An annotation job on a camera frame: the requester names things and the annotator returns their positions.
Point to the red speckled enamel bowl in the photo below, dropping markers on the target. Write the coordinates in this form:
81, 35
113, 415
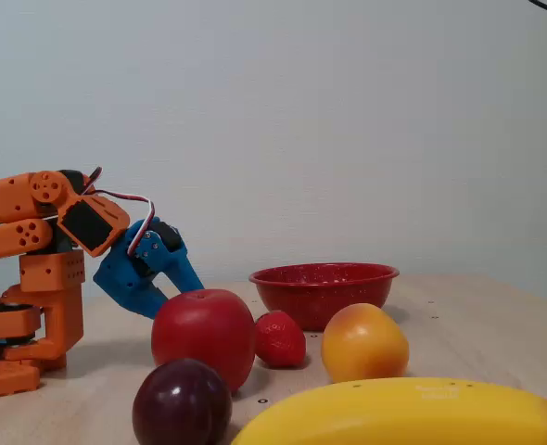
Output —
301, 296

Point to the red toy strawberry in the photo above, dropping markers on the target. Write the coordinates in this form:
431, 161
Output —
280, 340

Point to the orange robot base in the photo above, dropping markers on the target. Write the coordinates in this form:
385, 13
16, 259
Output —
4, 377

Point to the dark purple toy plum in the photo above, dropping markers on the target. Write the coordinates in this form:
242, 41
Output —
181, 403

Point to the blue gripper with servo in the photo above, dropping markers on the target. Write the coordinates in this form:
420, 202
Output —
121, 273

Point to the red toy apple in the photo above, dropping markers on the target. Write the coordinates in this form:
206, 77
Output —
199, 329

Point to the orange yellow toy peach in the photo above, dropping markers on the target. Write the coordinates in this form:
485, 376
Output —
364, 343

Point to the yellow toy banana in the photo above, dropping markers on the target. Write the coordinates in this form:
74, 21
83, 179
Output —
394, 412

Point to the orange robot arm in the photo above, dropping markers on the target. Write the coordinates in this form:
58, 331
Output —
4, 204

